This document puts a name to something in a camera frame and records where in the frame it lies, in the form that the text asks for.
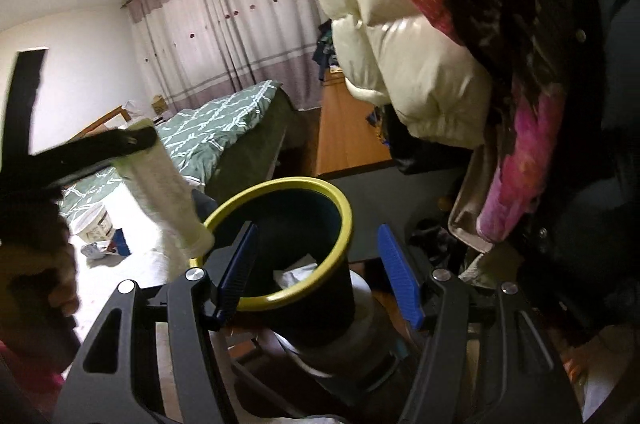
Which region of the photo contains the green checked duvet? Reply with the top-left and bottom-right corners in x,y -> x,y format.
60,81 -> 281,215

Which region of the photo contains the wooden cabinet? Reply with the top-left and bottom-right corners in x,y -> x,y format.
315,66 -> 396,177

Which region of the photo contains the pink floral garment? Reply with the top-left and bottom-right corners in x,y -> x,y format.
475,78 -> 571,239

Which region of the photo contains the crumpled white tissue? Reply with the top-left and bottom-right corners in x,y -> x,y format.
272,254 -> 319,289

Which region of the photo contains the pink and white curtain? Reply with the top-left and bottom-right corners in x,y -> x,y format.
122,0 -> 331,115

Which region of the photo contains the person's left forearm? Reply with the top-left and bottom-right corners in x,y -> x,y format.
0,336 -> 63,424

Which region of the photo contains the beige cloth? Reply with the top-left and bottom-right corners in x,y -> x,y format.
447,144 -> 506,255

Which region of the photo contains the white round stool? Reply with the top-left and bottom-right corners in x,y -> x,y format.
280,269 -> 401,380

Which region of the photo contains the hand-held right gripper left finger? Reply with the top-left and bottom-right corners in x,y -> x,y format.
55,221 -> 261,424

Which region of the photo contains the black bin with yellow rim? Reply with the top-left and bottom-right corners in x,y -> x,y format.
189,176 -> 357,347

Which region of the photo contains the small blue red packet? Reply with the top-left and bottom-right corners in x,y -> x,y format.
111,228 -> 132,257

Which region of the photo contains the leopard print scarf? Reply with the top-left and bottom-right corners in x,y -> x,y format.
457,0 -> 566,129

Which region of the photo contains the cream puffer jacket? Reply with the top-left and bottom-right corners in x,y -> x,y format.
299,0 -> 493,149

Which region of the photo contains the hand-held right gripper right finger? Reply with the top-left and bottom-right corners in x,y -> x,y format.
376,224 -> 586,424

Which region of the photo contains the pile of clothes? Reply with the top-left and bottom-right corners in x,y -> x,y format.
312,21 -> 341,79

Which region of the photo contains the person's left hand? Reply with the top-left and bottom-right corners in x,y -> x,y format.
0,244 -> 81,317

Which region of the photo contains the dark coat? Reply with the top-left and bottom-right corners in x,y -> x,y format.
515,0 -> 640,355

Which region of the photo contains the wooden bed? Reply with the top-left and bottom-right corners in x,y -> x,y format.
65,81 -> 301,215

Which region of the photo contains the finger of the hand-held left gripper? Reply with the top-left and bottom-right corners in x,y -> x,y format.
0,125 -> 158,205
0,48 -> 49,175

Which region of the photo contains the white paper cup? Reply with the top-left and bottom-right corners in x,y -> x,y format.
74,205 -> 115,245

